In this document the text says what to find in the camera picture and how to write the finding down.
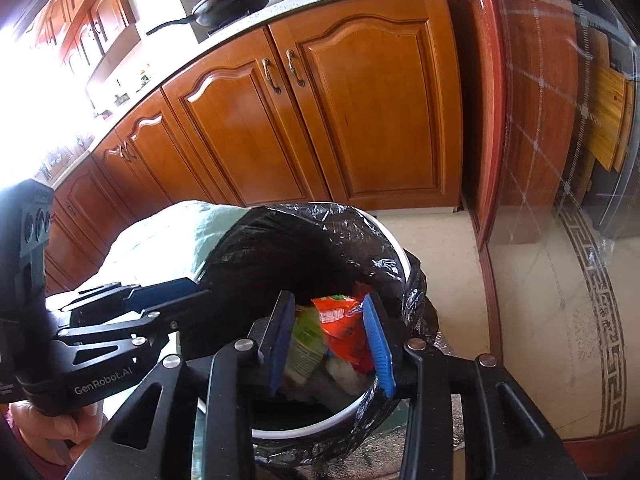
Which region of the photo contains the wooden kitchen cabinet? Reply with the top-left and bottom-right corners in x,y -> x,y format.
45,0 -> 466,293

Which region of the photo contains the person's left hand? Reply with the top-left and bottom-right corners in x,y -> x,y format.
7,400 -> 103,466

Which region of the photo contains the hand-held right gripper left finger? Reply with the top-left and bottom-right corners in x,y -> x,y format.
65,290 -> 297,480

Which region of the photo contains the orange blue snack packet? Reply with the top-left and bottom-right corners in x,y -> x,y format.
311,294 -> 376,373

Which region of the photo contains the glass sliding door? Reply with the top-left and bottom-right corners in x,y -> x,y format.
500,0 -> 640,251

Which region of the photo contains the white bin black liner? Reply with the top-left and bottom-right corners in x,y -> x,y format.
192,202 -> 441,476

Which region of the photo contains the light wooden board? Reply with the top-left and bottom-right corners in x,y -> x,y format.
581,35 -> 637,172

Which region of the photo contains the white trash bin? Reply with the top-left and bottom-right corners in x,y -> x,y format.
197,205 -> 416,442

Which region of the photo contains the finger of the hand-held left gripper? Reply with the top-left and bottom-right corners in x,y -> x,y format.
54,304 -> 202,367
45,276 -> 213,315

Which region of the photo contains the black wok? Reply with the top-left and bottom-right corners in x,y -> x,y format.
146,0 -> 279,37

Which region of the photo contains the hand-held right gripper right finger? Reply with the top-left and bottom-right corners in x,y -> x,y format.
361,292 -> 586,480

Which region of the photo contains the wooden cabinet door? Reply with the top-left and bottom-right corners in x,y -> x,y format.
47,160 -> 131,293
162,26 -> 331,207
91,130 -> 173,233
268,0 -> 463,209
114,89 -> 233,207

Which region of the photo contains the green drink carton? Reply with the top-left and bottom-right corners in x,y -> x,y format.
285,305 -> 331,386

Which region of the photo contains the floral tablecloth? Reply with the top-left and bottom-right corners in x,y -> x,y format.
80,200 -> 251,297

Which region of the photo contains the wooden wall cabinet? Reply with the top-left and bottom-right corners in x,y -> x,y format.
30,0 -> 137,86

